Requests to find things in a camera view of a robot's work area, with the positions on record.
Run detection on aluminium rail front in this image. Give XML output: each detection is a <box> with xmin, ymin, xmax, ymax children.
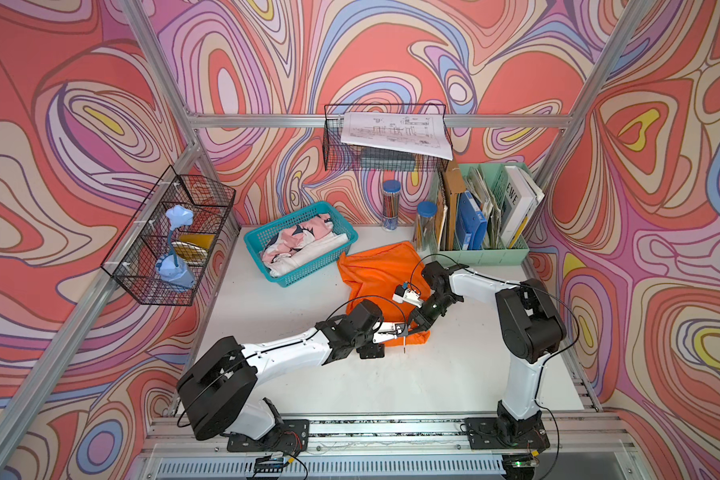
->
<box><xmin>141</xmin><ymin>411</ymin><xmax>637</xmax><ymax>456</ymax></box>

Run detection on white printed paper sheet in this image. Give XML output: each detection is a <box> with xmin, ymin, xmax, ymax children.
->
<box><xmin>340</xmin><ymin>112</ymin><xmax>453</xmax><ymax>161</ymax></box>

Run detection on short clear tube blue lid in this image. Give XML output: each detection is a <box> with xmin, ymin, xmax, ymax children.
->
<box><xmin>413</xmin><ymin>201</ymin><xmax>437</xmax><ymax>256</ymax></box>

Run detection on black wire basket wall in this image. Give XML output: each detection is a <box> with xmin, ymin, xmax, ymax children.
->
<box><xmin>101</xmin><ymin>166</ymin><xmax>236</xmax><ymax>306</ymax></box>
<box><xmin>322</xmin><ymin>101</ymin><xmax>453</xmax><ymax>172</ymax></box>

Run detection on tall clear tube blue lid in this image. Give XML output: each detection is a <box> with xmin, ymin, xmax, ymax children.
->
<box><xmin>382</xmin><ymin>179</ymin><xmax>402</xmax><ymax>231</ymax></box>

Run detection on teal plastic basket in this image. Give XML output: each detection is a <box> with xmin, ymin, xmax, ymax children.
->
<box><xmin>244</xmin><ymin>201</ymin><xmax>358</xmax><ymax>287</ymax></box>

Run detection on yellow roll in basket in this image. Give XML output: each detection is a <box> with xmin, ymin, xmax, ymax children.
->
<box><xmin>171</xmin><ymin>233</ymin><xmax>214</xmax><ymax>266</ymax></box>

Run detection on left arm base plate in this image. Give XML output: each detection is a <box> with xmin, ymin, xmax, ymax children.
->
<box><xmin>226</xmin><ymin>419</ymin><xmax>310</xmax><ymax>455</ymax></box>

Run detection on orange shorts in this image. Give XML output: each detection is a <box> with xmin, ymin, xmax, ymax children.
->
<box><xmin>337</xmin><ymin>241</ymin><xmax>431</xmax><ymax>323</ymax></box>

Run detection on brown cardboard folder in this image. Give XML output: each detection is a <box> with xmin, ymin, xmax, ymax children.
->
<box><xmin>441</xmin><ymin>159</ymin><xmax>467</xmax><ymax>251</ymax></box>

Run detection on black wire basket back wall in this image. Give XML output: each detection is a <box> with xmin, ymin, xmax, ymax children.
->
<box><xmin>322</xmin><ymin>101</ymin><xmax>453</xmax><ymax>172</ymax></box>

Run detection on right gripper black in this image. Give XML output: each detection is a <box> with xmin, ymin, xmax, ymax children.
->
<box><xmin>403</xmin><ymin>290</ymin><xmax>460</xmax><ymax>334</ymax></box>

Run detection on black wire basket left wall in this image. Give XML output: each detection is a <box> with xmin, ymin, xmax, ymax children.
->
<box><xmin>101</xmin><ymin>166</ymin><xmax>236</xmax><ymax>306</ymax></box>

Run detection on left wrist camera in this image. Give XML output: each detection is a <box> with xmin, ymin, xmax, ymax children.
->
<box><xmin>373</xmin><ymin>322</ymin><xmax>408</xmax><ymax>344</ymax></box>

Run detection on blue folder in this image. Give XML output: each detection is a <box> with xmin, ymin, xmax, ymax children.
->
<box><xmin>455</xmin><ymin>191</ymin><xmax>488</xmax><ymax>250</ymax></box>

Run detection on white book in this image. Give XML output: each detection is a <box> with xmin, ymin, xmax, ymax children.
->
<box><xmin>500</xmin><ymin>165</ymin><xmax>544</xmax><ymax>249</ymax></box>

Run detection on pink white folded clothes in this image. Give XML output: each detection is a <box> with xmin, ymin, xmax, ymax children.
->
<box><xmin>260</xmin><ymin>214</ymin><xmax>349</xmax><ymax>278</ymax></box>

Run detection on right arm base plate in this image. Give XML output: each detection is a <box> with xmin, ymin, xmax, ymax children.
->
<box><xmin>463</xmin><ymin>412</ymin><xmax>550</xmax><ymax>452</ymax></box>

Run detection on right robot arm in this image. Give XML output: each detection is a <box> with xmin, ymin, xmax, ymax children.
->
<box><xmin>395</xmin><ymin>261</ymin><xmax>567</xmax><ymax>452</ymax></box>

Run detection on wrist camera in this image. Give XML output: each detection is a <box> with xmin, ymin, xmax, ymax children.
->
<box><xmin>373</xmin><ymin>322</ymin><xmax>408</xmax><ymax>344</ymax></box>
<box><xmin>392</xmin><ymin>282</ymin><xmax>423</xmax><ymax>307</ymax></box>

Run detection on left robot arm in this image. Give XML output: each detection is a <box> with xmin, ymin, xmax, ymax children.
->
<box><xmin>177</xmin><ymin>300</ymin><xmax>383</xmax><ymax>441</ymax></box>

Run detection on green desk organizer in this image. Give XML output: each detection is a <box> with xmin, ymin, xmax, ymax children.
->
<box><xmin>429</xmin><ymin>162</ymin><xmax>530</xmax><ymax>266</ymax></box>

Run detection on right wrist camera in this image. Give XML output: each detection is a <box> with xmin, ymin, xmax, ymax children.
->
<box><xmin>392</xmin><ymin>282</ymin><xmax>423</xmax><ymax>307</ymax></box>

